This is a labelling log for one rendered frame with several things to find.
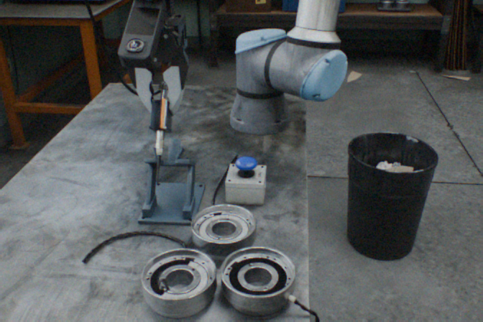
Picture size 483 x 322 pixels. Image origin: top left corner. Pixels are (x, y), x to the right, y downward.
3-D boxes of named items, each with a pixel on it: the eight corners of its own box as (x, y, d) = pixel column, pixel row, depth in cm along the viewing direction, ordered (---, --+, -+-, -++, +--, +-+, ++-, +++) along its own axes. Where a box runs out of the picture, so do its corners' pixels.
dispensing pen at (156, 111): (144, 181, 77) (152, 77, 79) (152, 183, 81) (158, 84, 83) (158, 182, 77) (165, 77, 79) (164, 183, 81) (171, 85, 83)
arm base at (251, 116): (233, 109, 131) (233, 74, 127) (290, 111, 130) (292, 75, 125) (226, 134, 118) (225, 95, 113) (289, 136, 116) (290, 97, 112)
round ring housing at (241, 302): (206, 297, 70) (205, 275, 68) (249, 258, 77) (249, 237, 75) (268, 332, 64) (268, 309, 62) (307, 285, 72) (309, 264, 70)
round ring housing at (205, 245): (264, 256, 78) (264, 235, 76) (199, 269, 75) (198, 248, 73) (245, 218, 87) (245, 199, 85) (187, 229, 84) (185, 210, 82)
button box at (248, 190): (264, 205, 90) (264, 182, 88) (226, 203, 91) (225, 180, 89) (267, 182, 98) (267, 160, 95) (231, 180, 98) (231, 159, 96)
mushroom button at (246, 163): (256, 189, 91) (256, 165, 89) (234, 187, 91) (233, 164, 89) (257, 177, 94) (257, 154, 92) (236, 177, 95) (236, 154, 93)
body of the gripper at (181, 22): (189, 49, 82) (184, -26, 76) (179, 68, 75) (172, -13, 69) (144, 47, 83) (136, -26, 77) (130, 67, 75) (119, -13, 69)
